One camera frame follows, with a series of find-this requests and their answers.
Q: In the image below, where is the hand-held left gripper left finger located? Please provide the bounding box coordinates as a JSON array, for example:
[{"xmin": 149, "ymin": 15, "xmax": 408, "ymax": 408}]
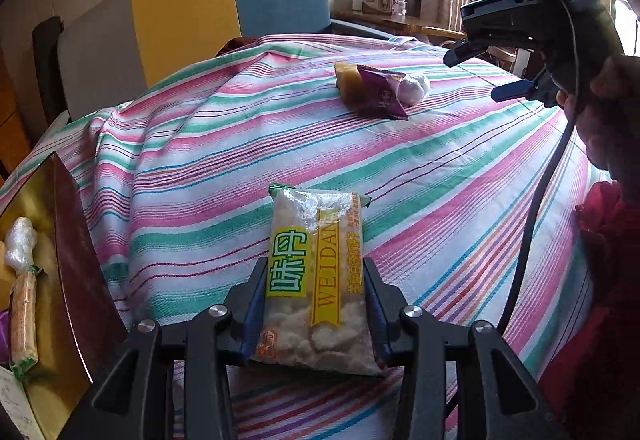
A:
[{"xmin": 70, "ymin": 257, "xmax": 268, "ymax": 440}]

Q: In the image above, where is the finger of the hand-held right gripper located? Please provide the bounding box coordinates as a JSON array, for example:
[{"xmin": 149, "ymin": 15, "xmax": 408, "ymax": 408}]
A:
[
  {"xmin": 491, "ymin": 70, "xmax": 556, "ymax": 106},
  {"xmin": 442, "ymin": 38, "xmax": 488, "ymax": 68}
]

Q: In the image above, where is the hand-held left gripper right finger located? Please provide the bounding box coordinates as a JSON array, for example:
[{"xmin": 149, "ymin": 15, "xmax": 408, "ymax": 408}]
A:
[{"xmin": 362, "ymin": 257, "xmax": 571, "ymax": 440}]

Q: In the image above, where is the clear rice cracker packet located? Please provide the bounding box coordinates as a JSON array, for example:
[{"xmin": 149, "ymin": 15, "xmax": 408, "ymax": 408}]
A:
[{"xmin": 249, "ymin": 184, "xmax": 385, "ymax": 377}]

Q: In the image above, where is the gold metal tin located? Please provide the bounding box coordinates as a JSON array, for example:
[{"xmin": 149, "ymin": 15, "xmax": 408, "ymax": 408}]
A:
[{"xmin": 0, "ymin": 151, "xmax": 130, "ymax": 440}]

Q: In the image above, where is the person's right hand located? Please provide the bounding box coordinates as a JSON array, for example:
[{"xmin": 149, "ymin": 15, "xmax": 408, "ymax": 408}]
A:
[{"xmin": 555, "ymin": 54, "xmax": 640, "ymax": 171}]

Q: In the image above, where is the wooden desk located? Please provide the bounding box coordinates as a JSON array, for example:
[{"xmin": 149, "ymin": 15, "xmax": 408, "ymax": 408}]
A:
[{"xmin": 332, "ymin": 10, "xmax": 468, "ymax": 45}]

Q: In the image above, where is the purple snack packet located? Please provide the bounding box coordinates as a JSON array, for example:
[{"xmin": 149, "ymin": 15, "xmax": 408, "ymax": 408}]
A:
[{"xmin": 356, "ymin": 64, "xmax": 410, "ymax": 121}]

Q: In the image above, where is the small yellow sponge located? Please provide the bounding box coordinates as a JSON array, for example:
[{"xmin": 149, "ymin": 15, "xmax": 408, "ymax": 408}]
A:
[{"xmin": 334, "ymin": 62, "xmax": 373, "ymax": 105}]

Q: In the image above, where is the pink green striped bedsheet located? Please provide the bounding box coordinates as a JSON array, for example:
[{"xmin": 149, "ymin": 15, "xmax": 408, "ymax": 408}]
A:
[{"xmin": 0, "ymin": 34, "xmax": 616, "ymax": 440}]

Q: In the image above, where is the dark red cloth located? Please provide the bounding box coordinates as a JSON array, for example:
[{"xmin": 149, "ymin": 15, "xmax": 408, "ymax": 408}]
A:
[{"xmin": 217, "ymin": 37, "xmax": 261, "ymax": 58}]

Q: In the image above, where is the person's red clothing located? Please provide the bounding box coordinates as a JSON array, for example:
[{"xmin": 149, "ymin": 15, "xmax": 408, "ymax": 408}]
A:
[{"xmin": 540, "ymin": 180, "xmax": 640, "ymax": 440}]

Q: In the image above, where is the long brown biscuit packet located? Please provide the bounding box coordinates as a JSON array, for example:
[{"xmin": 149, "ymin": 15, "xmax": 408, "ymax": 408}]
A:
[{"xmin": 9, "ymin": 267, "xmax": 43, "ymax": 381}]

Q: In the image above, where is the clear wrapped white item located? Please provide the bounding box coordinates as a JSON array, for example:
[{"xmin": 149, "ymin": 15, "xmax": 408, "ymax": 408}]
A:
[{"xmin": 4, "ymin": 217, "xmax": 38, "ymax": 278}]

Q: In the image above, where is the grey yellow blue sofa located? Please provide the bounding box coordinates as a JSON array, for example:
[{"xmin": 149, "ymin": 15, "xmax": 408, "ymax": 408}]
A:
[{"xmin": 55, "ymin": 0, "xmax": 333, "ymax": 121}]

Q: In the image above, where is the black cable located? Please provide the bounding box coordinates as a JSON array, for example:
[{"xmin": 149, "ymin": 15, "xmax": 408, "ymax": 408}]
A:
[{"xmin": 497, "ymin": 0, "xmax": 583, "ymax": 336}]

